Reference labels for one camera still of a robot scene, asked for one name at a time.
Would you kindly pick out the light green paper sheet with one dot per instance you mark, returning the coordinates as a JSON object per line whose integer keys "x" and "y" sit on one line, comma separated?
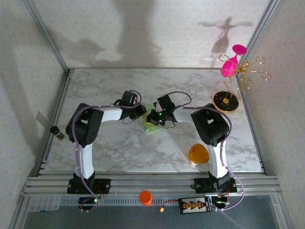
{"x": 149, "y": 128}

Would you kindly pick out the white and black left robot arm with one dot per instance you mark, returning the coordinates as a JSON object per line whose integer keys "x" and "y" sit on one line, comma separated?
{"x": 112, "y": 114}

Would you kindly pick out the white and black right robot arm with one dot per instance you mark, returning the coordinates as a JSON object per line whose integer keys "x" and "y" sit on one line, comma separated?
{"x": 216, "y": 162}

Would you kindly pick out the orange translucent dome bowl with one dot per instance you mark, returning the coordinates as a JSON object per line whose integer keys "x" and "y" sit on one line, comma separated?
{"x": 199, "y": 153}

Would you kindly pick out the orange plastic cup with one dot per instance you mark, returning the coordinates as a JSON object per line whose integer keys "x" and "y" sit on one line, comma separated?
{"x": 145, "y": 198}

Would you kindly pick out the pink plastic wine glass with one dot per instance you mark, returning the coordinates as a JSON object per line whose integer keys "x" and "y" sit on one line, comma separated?
{"x": 228, "y": 68}

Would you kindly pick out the black power distribution board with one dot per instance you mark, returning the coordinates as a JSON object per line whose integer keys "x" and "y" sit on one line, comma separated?
{"x": 195, "y": 205}

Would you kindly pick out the small circuit board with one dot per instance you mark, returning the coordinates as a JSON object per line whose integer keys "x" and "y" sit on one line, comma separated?
{"x": 90, "y": 201}
{"x": 221, "y": 202}

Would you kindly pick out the clear plastic organiser box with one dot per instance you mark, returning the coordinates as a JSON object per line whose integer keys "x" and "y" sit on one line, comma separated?
{"x": 44, "y": 202}

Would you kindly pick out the aluminium extrusion frame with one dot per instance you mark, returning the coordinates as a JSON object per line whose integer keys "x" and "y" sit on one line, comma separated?
{"x": 152, "y": 183}

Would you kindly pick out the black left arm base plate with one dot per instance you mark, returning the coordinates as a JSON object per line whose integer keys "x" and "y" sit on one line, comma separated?
{"x": 102, "y": 184}

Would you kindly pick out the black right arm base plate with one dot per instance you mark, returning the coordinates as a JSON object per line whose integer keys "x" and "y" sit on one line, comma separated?
{"x": 201, "y": 186}

